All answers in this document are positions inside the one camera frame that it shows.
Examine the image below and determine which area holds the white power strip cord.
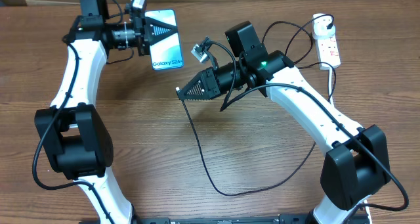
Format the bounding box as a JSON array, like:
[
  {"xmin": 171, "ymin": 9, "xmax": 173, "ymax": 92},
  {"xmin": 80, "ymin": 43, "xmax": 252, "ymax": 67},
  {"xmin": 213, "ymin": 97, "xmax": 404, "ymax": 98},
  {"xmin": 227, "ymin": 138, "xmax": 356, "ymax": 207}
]
[{"xmin": 327, "ymin": 68, "xmax": 373, "ymax": 224}]

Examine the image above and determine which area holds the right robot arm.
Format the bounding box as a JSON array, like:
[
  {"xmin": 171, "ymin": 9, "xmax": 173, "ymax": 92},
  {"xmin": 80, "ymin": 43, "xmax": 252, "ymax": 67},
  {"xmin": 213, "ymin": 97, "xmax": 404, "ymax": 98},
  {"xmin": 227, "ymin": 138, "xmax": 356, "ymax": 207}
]
[{"xmin": 177, "ymin": 21, "xmax": 390, "ymax": 223}]

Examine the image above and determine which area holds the white charger plug adapter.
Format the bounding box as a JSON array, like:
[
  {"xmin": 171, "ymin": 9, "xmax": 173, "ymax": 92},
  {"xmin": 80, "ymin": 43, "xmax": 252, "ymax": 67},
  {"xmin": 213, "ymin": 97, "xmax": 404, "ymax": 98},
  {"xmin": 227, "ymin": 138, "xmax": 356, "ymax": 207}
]
[{"xmin": 312, "ymin": 16, "xmax": 336, "ymax": 40}]

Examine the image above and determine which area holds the blue Galaxy S24 smartphone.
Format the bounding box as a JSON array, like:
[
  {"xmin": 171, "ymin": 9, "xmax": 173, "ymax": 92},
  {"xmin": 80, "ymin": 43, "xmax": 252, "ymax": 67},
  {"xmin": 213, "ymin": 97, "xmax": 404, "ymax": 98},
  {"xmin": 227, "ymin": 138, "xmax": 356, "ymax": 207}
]
[{"xmin": 145, "ymin": 9, "xmax": 184, "ymax": 70}]

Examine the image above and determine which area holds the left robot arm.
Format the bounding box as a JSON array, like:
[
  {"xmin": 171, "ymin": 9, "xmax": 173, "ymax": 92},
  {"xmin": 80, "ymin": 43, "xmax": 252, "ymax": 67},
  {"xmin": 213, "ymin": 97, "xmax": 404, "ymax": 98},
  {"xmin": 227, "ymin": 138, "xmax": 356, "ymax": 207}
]
[{"xmin": 34, "ymin": 0, "xmax": 184, "ymax": 223}]

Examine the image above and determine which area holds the white power strip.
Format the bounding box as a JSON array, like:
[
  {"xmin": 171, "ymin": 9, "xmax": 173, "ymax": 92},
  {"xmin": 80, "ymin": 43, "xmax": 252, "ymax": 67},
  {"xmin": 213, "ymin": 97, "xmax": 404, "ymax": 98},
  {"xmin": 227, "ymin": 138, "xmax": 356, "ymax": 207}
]
[{"xmin": 312, "ymin": 13, "xmax": 341, "ymax": 70}]

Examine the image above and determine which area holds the black USB charging cable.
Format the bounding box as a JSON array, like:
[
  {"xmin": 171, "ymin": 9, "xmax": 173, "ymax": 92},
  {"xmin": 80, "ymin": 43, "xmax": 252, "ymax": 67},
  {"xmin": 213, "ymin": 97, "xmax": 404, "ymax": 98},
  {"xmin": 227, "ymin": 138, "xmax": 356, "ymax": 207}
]
[{"xmin": 175, "ymin": 14, "xmax": 337, "ymax": 197}]

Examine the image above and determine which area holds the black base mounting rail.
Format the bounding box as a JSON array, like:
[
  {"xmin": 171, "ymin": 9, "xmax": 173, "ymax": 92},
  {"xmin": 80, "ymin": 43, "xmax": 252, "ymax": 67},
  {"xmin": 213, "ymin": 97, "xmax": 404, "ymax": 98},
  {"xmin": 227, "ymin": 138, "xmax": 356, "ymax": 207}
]
[{"xmin": 79, "ymin": 213, "xmax": 371, "ymax": 224}]

